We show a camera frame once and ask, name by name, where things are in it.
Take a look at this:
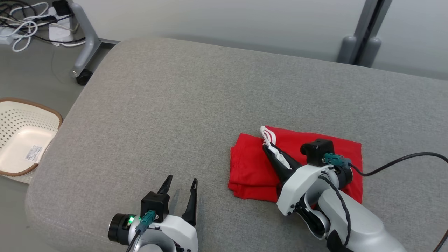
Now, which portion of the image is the black caster wheel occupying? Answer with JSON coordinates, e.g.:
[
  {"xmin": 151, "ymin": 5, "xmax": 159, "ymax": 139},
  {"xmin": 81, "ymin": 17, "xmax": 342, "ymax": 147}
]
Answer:
[{"xmin": 76, "ymin": 69, "xmax": 94, "ymax": 86}]

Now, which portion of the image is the red white basketball jersey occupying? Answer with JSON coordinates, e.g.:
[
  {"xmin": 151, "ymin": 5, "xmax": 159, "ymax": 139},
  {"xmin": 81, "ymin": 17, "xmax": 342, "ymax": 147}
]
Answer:
[{"xmin": 228, "ymin": 126, "xmax": 363, "ymax": 204}]

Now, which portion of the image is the white looped cable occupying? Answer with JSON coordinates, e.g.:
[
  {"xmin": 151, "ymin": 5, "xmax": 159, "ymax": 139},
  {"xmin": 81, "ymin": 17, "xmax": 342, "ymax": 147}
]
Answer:
[{"xmin": 10, "ymin": 2, "xmax": 50, "ymax": 53}]

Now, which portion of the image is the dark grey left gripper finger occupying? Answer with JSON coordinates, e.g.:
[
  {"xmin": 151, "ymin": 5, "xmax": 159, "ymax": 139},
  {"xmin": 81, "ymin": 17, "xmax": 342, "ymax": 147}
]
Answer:
[
  {"xmin": 181, "ymin": 178, "xmax": 198, "ymax": 228},
  {"xmin": 157, "ymin": 175, "xmax": 173, "ymax": 196}
]

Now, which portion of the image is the teal plug camera cable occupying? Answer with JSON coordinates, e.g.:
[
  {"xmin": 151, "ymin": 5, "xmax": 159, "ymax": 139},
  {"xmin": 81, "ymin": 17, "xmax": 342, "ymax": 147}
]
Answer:
[
  {"xmin": 126, "ymin": 210, "xmax": 156, "ymax": 252},
  {"xmin": 324, "ymin": 152, "xmax": 448, "ymax": 177}
]

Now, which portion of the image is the white sticker label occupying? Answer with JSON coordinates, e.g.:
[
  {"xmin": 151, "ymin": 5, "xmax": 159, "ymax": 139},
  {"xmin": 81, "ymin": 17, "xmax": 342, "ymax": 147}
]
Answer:
[{"xmin": 24, "ymin": 145, "xmax": 43, "ymax": 162}]

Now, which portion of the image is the white power strip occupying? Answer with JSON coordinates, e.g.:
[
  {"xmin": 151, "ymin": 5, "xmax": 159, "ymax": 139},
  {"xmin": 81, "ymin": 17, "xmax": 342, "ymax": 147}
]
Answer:
[{"xmin": 0, "ymin": 26, "xmax": 16, "ymax": 46}]

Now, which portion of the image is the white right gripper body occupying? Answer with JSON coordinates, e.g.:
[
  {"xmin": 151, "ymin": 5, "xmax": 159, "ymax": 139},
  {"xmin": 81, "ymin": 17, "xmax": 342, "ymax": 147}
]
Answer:
[{"xmin": 276, "ymin": 163, "xmax": 354, "ymax": 216}]

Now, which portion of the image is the black floor cable bundle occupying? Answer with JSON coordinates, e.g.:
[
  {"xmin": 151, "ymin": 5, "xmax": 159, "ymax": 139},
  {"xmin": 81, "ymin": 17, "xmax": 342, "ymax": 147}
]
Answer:
[{"xmin": 0, "ymin": 0, "xmax": 86, "ymax": 47}]

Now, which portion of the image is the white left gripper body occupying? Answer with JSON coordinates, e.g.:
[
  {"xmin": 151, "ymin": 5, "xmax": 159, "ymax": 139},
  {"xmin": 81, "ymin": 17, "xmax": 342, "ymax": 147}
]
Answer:
[{"xmin": 108, "ymin": 212, "xmax": 199, "ymax": 252}]

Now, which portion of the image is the grey cylindrical post foot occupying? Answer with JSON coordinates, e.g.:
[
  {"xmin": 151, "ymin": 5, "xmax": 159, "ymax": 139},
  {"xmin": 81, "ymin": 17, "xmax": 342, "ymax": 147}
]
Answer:
[
  {"xmin": 337, "ymin": 35, "xmax": 358, "ymax": 64},
  {"xmin": 359, "ymin": 37, "xmax": 382, "ymax": 68}
]

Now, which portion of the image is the teal plug right camera cable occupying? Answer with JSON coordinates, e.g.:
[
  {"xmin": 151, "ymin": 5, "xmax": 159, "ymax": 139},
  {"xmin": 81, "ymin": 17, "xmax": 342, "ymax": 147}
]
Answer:
[{"xmin": 324, "ymin": 152, "xmax": 448, "ymax": 177}]

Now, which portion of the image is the white box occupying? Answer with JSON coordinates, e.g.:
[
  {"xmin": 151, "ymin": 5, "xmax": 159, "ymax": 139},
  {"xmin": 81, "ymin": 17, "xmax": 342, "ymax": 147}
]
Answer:
[{"xmin": 48, "ymin": 6, "xmax": 75, "ymax": 43}]

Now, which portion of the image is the cream perforated laundry basket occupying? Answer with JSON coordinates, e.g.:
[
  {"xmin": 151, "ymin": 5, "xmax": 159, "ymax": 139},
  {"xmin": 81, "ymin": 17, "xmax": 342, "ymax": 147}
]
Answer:
[{"xmin": 0, "ymin": 98, "xmax": 64, "ymax": 185}]

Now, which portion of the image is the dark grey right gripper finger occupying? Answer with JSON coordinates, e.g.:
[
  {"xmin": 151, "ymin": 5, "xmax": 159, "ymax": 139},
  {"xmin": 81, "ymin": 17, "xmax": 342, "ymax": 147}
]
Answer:
[
  {"xmin": 262, "ymin": 143, "xmax": 294, "ymax": 184},
  {"xmin": 276, "ymin": 145, "xmax": 303, "ymax": 171}
]

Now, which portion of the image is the black power adapter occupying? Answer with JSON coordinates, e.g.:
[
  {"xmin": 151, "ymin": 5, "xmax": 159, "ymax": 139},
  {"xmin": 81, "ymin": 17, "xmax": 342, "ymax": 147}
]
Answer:
[{"xmin": 52, "ymin": 0, "xmax": 73, "ymax": 17}]

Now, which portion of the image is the grey partition post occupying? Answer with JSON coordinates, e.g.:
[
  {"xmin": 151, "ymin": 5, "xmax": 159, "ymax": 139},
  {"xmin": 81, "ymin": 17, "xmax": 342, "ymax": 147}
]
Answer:
[{"xmin": 352, "ymin": 0, "xmax": 393, "ymax": 67}]

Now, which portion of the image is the teal plug left camera cable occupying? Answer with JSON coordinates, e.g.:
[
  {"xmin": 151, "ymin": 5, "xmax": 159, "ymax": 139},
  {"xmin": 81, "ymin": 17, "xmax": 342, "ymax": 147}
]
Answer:
[{"xmin": 126, "ymin": 210, "xmax": 156, "ymax": 252}]

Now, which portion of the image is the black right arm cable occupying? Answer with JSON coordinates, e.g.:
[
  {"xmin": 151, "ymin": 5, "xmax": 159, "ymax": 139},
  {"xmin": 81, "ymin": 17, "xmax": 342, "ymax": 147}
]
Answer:
[{"xmin": 318, "ymin": 174, "xmax": 352, "ymax": 247}]

